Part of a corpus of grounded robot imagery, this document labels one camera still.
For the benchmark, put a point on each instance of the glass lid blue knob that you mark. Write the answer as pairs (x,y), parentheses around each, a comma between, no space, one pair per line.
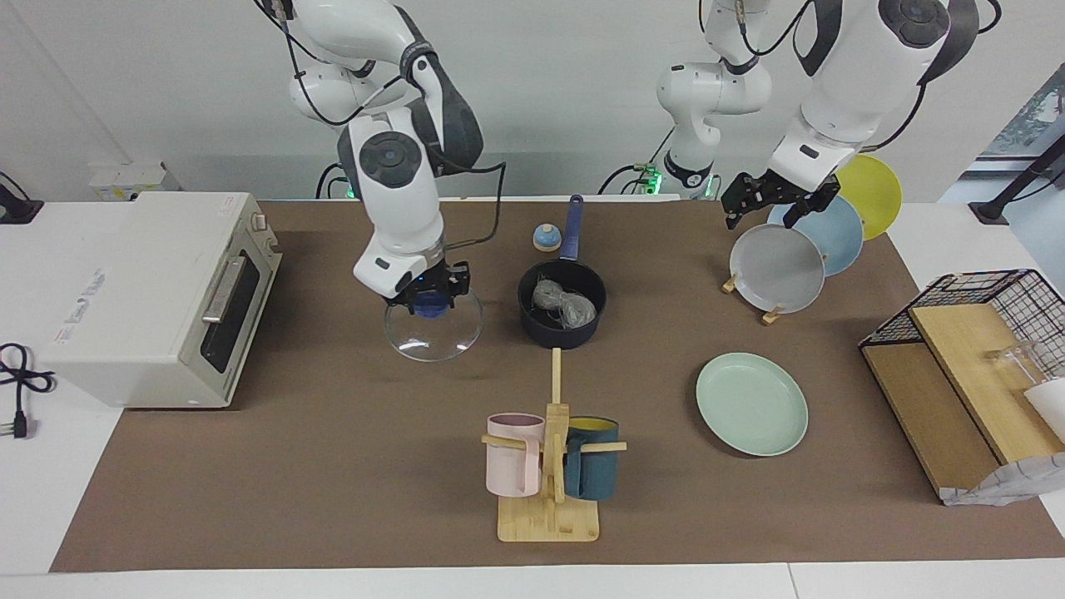
(433,337)

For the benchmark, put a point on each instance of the dark brown wooden board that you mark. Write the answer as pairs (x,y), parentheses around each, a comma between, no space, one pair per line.
(932,416)

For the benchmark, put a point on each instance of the small blue jar wooden knob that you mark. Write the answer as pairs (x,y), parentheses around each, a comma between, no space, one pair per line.
(546,240)

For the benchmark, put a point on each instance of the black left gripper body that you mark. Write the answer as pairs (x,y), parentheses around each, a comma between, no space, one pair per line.
(774,187)

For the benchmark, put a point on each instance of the yellow plate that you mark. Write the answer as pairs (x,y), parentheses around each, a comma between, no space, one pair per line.
(878,195)

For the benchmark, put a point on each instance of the wooden plate rack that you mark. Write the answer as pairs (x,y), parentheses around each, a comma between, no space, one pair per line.
(771,316)

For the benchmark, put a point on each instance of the dark teal mug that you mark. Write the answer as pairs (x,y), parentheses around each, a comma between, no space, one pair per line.
(592,474)

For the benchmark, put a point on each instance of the white vermicelli bundle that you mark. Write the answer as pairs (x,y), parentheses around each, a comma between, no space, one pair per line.
(566,306)

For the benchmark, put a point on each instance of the clear glass beaker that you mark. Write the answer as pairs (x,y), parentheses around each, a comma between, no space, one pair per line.
(1011,366)

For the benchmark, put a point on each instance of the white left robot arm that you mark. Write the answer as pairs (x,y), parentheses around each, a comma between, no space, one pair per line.
(865,75)

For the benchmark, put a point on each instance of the beige toaster oven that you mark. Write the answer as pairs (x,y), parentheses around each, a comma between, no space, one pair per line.
(125,333)

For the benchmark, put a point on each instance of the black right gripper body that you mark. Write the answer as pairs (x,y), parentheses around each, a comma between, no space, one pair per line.
(441,283)

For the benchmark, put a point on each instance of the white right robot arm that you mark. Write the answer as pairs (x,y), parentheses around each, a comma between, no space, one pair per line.
(399,200)

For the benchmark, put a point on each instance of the light wooden shelf board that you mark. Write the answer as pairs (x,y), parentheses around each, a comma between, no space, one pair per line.
(973,374)

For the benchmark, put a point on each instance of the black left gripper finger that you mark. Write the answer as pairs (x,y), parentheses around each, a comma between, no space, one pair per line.
(800,212)
(735,212)

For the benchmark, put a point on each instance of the light green plate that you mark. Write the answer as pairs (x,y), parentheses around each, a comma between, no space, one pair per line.
(753,405)

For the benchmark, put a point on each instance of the brown table mat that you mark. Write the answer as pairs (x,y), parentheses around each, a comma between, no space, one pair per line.
(374,482)

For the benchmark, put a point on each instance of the white wall box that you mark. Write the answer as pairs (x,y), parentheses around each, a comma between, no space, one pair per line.
(125,179)

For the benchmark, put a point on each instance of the pink mug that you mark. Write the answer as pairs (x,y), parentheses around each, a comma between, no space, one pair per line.
(512,470)

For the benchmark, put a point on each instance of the white cup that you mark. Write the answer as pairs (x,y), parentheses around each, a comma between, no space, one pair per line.
(1050,408)

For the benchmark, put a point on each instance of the wooden mug tree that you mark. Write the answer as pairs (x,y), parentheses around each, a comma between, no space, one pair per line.
(549,524)

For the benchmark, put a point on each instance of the light blue plate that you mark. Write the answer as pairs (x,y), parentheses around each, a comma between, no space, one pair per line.
(840,237)

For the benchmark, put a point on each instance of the grey plate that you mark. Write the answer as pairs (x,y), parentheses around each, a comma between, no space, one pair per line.
(778,268)

